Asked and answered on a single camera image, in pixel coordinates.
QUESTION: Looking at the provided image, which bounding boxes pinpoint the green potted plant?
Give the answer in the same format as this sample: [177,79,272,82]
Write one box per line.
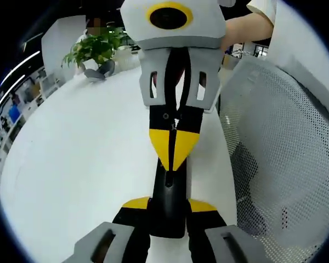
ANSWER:
[61,25,130,67]

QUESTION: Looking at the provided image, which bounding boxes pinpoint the long ceiling light strip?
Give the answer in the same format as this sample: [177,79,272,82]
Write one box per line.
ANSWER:
[1,50,42,86]
[0,73,26,116]

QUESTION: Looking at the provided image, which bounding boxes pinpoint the blue bin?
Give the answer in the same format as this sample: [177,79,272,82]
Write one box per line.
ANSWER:
[6,105,22,124]

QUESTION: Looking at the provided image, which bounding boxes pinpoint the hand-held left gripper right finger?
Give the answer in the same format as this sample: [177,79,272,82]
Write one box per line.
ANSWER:
[185,199,267,263]

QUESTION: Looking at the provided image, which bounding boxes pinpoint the dark curved object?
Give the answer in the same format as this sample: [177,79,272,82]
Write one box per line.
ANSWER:
[83,59,116,81]

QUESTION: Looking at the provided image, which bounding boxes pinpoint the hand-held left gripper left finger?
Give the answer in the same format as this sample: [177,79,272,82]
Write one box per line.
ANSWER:
[62,196,152,263]

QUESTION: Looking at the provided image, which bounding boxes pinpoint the background display shelves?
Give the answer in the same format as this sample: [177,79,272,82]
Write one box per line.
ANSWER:
[0,67,61,157]

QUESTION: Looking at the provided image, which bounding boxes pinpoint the white mesh basket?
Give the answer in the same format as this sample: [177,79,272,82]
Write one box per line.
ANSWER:
[218,58,329,263]

